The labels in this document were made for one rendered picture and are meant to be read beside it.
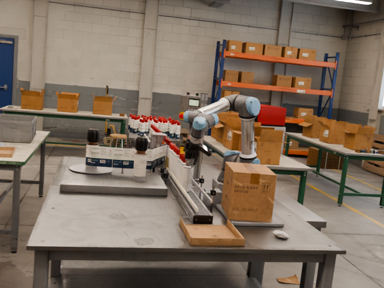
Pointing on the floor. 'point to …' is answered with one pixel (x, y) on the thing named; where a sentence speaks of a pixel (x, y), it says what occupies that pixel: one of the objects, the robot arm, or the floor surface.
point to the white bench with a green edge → (13, 163)
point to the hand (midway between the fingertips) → (192, 166)
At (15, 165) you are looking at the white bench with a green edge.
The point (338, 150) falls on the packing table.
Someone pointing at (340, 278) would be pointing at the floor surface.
